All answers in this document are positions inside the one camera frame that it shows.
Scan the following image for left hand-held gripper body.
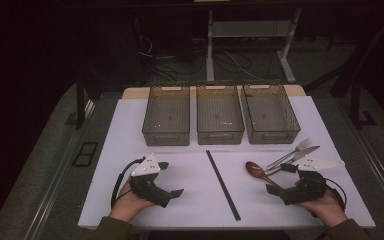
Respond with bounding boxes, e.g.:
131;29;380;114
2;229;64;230
128;153;173;208

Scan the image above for black floor cables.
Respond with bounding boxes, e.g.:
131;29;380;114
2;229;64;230
136;33;274;83

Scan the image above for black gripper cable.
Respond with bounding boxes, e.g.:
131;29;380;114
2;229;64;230
324;178;348;212
110;156;147;208

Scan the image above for silver metal knife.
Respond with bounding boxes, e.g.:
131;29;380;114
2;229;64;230
266;145;322;177

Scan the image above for black metal stand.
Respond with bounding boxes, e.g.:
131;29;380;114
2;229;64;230
349;79;378;129
74;73;96;131

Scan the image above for person's left hand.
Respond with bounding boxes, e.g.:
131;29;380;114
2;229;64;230
109;181;156;223

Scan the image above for wooden table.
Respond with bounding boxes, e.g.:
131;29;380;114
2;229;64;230
122;84;307;100

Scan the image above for white floor cable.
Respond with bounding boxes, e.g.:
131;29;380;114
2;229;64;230
223;49;264;81

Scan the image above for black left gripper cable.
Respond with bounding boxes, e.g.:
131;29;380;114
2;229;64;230
110;156;147;208

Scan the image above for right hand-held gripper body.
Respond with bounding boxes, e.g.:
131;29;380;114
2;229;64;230
278;155;346;206

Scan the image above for person's right hand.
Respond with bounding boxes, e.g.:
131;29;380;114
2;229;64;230
295;189;349;229

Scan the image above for white metal desk frame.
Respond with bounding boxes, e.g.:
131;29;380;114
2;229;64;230
205;8;303;84

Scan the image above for black chopstick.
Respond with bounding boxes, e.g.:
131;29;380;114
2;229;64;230
206;149;242;222
205;149;241;222

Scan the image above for black rectangular floor frame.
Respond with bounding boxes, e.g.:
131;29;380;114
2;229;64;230
71;141;100;168

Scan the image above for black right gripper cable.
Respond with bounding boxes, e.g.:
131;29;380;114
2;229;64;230
324;178;348;212

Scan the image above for brown wooden spoon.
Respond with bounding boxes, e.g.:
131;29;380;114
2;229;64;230
245;161;284;191

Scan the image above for smoky clear plastic bin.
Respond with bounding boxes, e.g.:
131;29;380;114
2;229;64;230
241;82;302;145
141;83;192;147
195;82;246;146

